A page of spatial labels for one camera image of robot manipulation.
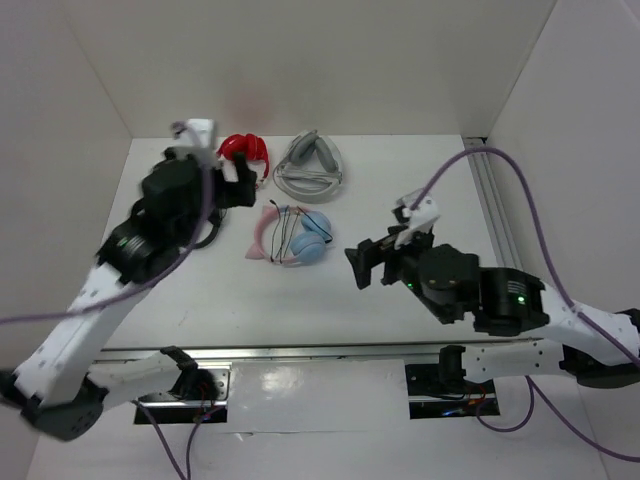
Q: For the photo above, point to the pink blue cat-ear headphones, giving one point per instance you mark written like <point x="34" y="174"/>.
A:
<point x="290" y="236"/>

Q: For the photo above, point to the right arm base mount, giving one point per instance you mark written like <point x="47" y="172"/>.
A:
<point x="429" y="398"/>

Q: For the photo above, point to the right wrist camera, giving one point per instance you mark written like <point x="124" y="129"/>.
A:
<point x="415" y="213"/>

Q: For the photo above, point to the red headphones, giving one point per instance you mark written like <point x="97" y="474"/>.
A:
<point x="252" y="147"/>

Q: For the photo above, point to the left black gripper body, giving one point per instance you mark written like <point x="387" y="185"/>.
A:
<point x="193" y="217"/>

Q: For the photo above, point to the black headphones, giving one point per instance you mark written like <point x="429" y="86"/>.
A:
<point x="212" y="230"/>

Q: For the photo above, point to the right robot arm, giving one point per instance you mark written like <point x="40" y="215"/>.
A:
<point x="548" y="337"/>

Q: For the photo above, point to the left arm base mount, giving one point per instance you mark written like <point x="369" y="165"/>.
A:
<point x="206" y="395"/>

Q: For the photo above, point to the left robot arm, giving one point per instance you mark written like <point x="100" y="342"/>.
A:
<point x="58" y="390"/>

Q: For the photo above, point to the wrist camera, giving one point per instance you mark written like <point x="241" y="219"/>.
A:
<point x="415" y="213"/>
<point x="197" y="136"/>

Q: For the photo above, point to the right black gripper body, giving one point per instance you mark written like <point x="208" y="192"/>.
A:
<point x="399" y="263"/>

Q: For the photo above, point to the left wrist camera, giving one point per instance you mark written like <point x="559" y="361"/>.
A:
<point x="197" y="136"/>

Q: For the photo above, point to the grey white headphones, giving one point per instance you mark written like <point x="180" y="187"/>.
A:
<point x="311" y="170"/>

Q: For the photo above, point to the aluminium front rail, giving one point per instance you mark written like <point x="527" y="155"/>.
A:
<point x="303" y="352"/>

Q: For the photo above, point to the aluminium side rail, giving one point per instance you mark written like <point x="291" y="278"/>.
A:
<point x="494" y="212"/>

